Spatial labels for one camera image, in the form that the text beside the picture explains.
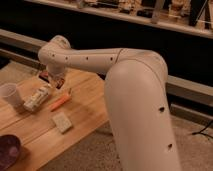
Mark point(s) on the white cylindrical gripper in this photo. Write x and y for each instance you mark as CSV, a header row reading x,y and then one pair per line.
x,y
56,73

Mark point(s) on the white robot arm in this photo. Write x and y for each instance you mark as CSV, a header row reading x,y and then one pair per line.
x,y
135,98

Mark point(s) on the orange carrot toy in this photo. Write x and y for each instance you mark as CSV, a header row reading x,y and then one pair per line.
x,y
60,101

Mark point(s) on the wooden table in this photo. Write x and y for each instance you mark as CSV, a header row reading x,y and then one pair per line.
x,y
41,141

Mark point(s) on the beige sponge block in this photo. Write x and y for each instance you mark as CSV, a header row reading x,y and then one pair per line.
x,y
62,122

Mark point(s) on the dark purple bowl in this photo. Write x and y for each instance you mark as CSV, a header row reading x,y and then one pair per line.
x,y
9,151

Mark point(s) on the wooden background shelf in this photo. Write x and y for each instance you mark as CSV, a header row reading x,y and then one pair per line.
x,y
132,18

